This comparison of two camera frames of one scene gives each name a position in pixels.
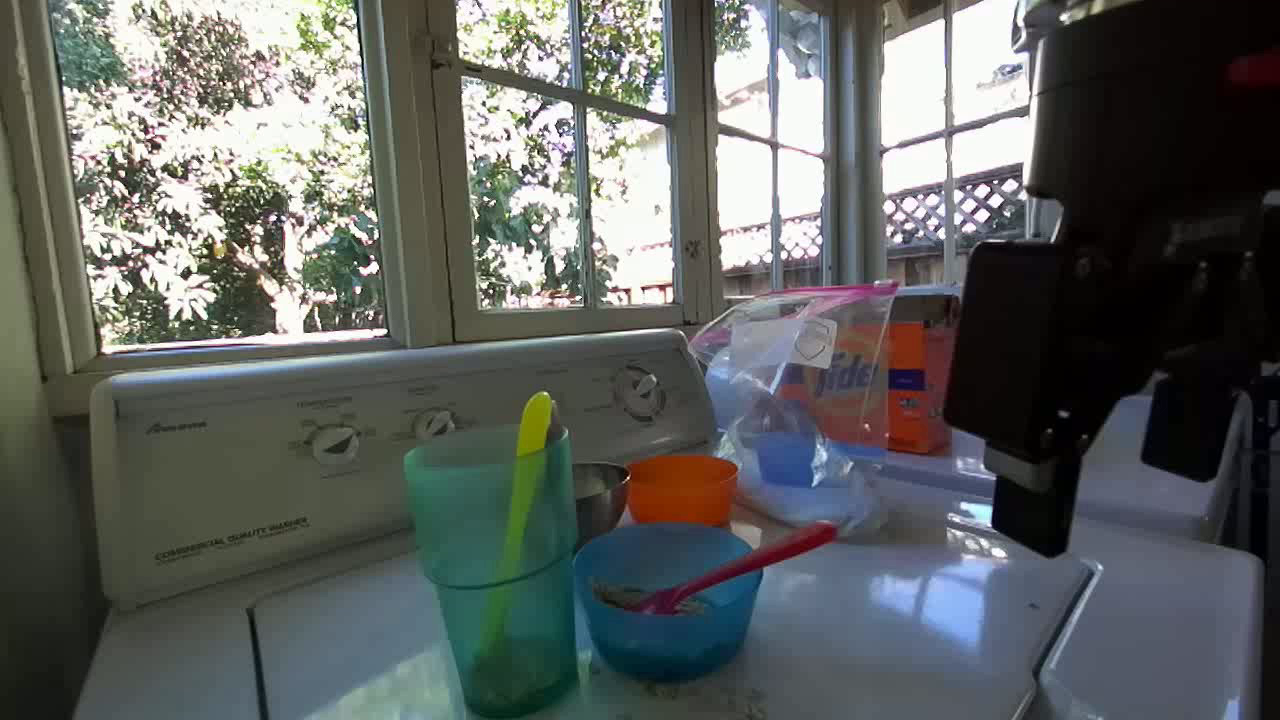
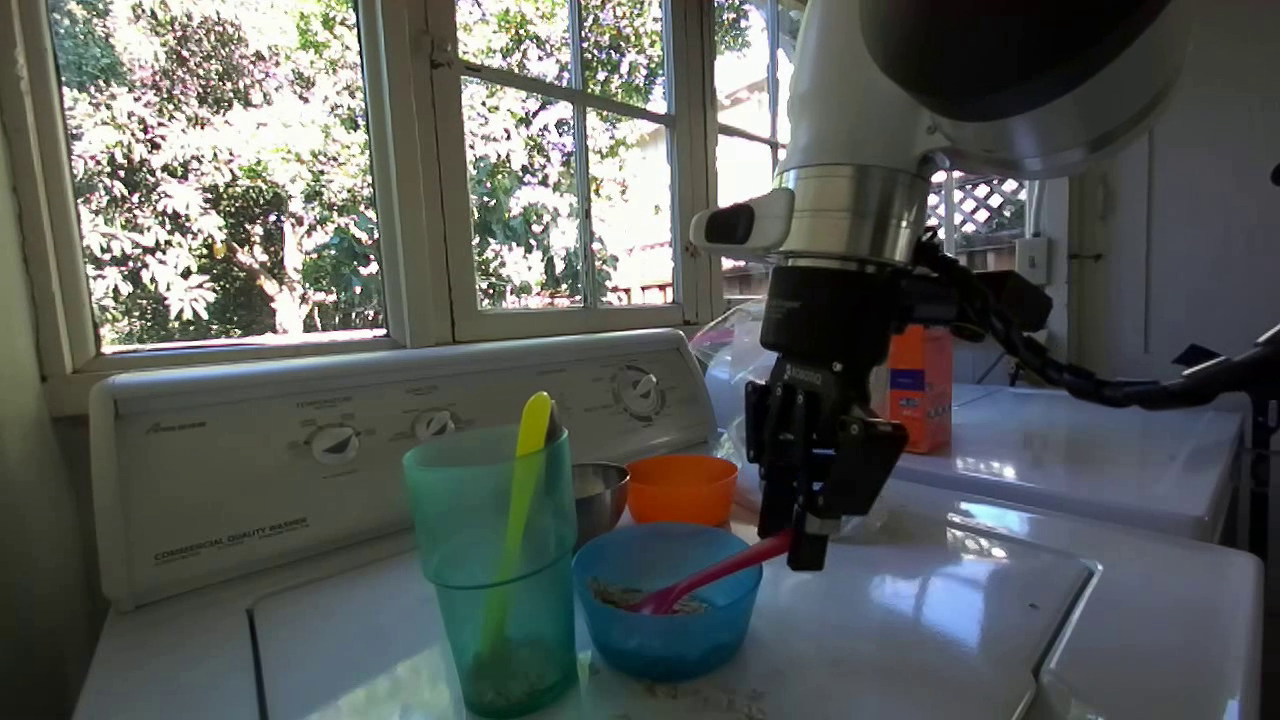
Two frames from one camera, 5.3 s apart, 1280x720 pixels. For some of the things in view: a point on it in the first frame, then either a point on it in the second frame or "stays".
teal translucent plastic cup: [500, 543] stays
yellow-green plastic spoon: [535, 433] stays
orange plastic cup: [681, 489] stays
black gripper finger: [1034, 497] to [808, 535]
